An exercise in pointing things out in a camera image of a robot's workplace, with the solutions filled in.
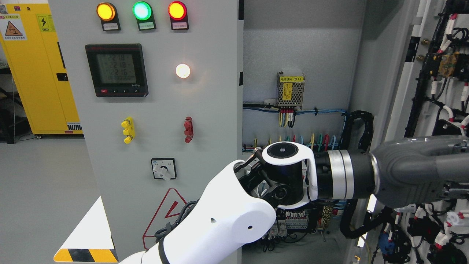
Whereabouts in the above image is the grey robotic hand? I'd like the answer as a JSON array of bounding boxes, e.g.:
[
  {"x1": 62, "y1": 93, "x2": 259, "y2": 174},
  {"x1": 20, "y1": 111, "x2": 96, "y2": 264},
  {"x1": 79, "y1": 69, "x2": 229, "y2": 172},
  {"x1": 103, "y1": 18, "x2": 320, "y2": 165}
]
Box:
[{"x1": 371, "y1": 135, "x2": 469, "y2": 208}]

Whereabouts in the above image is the grey cabinet door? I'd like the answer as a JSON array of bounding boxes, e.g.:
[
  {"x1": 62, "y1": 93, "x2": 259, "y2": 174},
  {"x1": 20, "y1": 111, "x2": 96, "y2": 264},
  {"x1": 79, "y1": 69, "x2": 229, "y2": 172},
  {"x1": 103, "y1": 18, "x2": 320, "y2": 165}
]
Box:
[
  {"x1": 344, "y1": 0, "x2": 469, "y2": 264},
  {"x1": 49, "y1": 0, "x2": 243, "y2": 261}
]

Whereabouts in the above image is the red indicator lamp left door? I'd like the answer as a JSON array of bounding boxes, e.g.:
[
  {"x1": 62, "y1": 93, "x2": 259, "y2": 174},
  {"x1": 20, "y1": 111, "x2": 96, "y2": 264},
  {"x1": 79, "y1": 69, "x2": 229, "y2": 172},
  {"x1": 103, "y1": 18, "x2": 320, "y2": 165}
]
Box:
[{"x1": 168, "y1": 1, "x2": 189, "y2": 30}]

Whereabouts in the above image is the green indicator lamp left door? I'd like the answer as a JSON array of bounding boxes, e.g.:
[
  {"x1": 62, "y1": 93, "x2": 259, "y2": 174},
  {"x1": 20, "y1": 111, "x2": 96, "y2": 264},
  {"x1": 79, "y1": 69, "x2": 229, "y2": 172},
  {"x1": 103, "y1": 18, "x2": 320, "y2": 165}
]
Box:
[{"x1": 132, "y1": 1, "x2": 157, "y2": 31}]

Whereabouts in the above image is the yellow indicator lamp left door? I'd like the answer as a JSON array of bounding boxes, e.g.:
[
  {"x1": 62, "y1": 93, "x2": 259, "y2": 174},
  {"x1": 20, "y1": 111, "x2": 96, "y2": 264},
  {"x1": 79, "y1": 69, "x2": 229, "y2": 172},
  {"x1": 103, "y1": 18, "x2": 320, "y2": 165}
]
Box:
[{"x1": 96, "y1": 2, "x2": 121, "y2": 32}]

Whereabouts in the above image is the relay and terminal row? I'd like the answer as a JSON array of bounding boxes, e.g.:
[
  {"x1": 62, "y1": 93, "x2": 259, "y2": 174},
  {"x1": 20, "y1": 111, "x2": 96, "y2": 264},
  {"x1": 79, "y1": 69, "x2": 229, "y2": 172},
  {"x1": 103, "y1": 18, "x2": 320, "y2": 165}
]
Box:
[{"x1": 260, "y1": 205, "x2": 324, "y2": 243}]

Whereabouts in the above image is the metal mesh power supply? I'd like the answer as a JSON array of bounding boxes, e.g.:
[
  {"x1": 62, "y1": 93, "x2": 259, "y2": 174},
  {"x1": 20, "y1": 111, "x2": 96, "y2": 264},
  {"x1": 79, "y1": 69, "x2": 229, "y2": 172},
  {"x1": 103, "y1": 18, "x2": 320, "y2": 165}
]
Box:
[{"x1": 276, "y1": 71, "x2": 306, "y2": 110}]

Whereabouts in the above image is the red electric danger warning sticker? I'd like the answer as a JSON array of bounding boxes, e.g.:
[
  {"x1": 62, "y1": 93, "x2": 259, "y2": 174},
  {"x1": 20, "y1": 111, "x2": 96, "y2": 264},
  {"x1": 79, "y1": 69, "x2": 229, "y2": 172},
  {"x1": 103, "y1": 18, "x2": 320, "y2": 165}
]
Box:
[{"x1": 142, "y1": 188, "x2": 186, "y2": 250}]

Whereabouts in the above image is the white glowing pilot light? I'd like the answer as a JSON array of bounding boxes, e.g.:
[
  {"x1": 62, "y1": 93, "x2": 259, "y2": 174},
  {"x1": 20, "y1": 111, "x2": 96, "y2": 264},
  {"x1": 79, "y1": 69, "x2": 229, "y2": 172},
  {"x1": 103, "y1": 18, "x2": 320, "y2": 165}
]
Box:
[{"x1": 175, "y1": 63, "x2": 191, "y2": 79}]

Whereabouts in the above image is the black digital power meter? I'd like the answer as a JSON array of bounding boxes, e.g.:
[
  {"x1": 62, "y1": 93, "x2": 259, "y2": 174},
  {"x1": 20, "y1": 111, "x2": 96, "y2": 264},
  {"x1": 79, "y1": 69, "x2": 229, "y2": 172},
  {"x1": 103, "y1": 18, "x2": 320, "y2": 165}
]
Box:
[{"x1": 85, "y1": 43, "x2": 148, "y2": 98}]

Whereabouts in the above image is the yellow safety storage cabinet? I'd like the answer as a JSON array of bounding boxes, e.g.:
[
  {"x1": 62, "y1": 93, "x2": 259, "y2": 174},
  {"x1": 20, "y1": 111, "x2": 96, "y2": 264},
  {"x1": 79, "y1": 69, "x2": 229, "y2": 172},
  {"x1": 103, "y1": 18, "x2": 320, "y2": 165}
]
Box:
[{"x1": 1, "y1": 2, "x2": 83, "y2": 137}]

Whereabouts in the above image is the black corrugated cable conduit right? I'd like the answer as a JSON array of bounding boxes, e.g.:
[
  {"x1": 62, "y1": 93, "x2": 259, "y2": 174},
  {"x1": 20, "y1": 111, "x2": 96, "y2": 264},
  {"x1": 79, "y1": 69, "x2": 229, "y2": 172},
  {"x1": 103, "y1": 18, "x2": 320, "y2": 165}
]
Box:
[{"x1": 339, "y1": 110, "x2": 392, "y2": 239}]

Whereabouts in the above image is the red terminal post block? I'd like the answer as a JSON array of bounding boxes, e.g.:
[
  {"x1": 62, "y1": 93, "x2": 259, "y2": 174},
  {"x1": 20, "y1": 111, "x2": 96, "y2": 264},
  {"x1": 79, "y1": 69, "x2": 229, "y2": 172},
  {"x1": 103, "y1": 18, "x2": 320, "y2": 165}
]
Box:
[{"x1": 183, "y1": 116, "x2": 194, "y2": 143}]

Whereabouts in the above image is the black rotary selector switch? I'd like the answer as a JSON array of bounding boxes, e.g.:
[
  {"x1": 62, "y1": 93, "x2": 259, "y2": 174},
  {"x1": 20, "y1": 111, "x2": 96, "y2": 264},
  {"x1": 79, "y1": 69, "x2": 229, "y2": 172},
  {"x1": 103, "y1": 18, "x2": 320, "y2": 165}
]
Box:
[{"x1": 150, "y1": 158, "x2": 177, "y2": 181}]

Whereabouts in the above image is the yellow terminal post block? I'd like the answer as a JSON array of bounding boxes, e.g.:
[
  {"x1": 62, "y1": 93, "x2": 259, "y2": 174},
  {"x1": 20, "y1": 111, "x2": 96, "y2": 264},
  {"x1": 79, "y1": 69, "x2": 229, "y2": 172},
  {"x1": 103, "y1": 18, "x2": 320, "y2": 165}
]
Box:
[{"x1": 121, "y1": 116, "x2": 136, "y2": 144}]

